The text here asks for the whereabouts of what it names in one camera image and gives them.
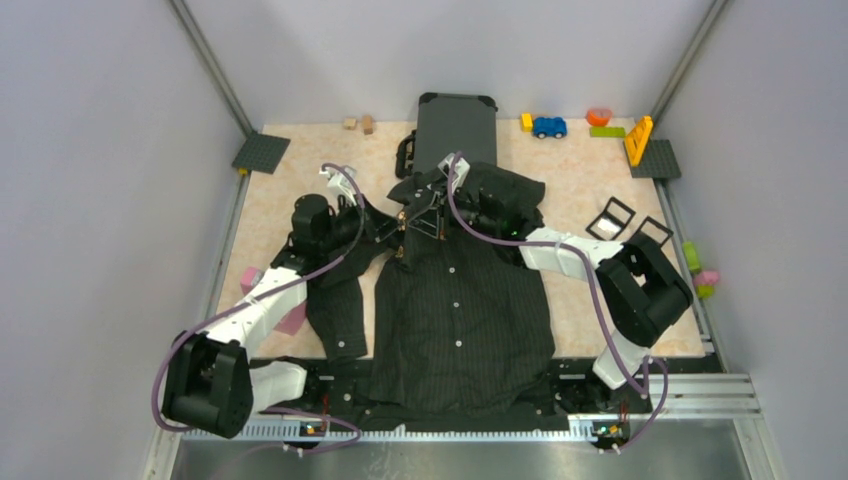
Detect dark grey case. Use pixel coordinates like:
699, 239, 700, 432
395, 92, 498, 180

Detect green pink toy bricks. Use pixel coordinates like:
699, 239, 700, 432
682, 241, 721, 299

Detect orange bowl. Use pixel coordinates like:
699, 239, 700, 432
585, 108, 613, 127

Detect right dark grey baseplate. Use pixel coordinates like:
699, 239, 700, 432
630, 139, 682, 180

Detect black frame brooch box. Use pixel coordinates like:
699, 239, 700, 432
585, 196, 636, 241

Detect blue toy car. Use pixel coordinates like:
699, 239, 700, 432
532, 117, 568, 139

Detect yellow toy brick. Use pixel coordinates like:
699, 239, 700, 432
520, 112, 534, 132

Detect black pinstriped button shirt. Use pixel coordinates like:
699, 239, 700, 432
305, 162, 558, 417

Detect orange toy ladder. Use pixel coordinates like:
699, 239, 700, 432
623, 116, 654, 168

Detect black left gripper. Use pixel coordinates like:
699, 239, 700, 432
319, 193, 404, 255

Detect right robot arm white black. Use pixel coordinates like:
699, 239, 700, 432
388, 153, 694, 412

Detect green flat brick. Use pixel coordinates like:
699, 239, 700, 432
589, 126, 627, 138

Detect wooden block right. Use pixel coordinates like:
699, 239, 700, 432
361, 115, 375, 135

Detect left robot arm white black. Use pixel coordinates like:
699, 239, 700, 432
151, 163, 398, 439

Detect pink stapler box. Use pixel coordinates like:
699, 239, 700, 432
235, 268, 307, 335

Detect dark grey baseplate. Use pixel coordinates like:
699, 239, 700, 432
630, 139, 682, 180
231, 131, 291, 175

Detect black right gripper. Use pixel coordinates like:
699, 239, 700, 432
407, 183, 499, 242

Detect left dark grey baseplate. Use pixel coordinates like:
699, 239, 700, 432
231, 131, 291, 175

